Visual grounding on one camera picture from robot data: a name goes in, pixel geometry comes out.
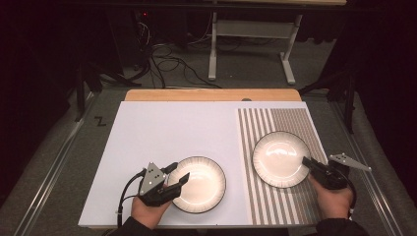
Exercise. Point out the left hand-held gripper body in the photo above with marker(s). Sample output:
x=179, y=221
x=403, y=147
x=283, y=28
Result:
x=151, y=178

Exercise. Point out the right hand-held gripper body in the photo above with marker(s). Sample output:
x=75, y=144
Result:
x=332, y=177

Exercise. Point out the white plate with dark rim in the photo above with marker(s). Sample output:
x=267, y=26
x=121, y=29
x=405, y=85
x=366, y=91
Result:
x=278, y=159
x=203, y=187

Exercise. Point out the person's right hand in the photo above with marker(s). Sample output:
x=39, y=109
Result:
x=332, y=203

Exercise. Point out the person's left hand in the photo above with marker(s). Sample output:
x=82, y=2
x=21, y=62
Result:
x=149, y=214

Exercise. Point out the plain white sheet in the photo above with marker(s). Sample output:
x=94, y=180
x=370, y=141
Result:
x=157, y=137

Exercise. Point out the grey striped white sheet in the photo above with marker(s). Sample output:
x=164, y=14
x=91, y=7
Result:
x=288, y=121

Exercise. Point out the black metal stand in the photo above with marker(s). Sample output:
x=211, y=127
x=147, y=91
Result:
x=80, y=91
x=350, y=98

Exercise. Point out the round grey table grommet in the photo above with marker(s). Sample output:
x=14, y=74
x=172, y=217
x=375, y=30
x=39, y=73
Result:
x=246, y=99

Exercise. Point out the dark box with red light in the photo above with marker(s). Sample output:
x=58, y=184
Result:
x=147, y=32

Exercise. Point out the metal floor rail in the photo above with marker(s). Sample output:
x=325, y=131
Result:
x=377, y=190
x=55, y=170

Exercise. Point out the white metal desk frame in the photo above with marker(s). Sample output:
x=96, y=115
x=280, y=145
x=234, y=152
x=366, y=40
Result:
x=252, y=29

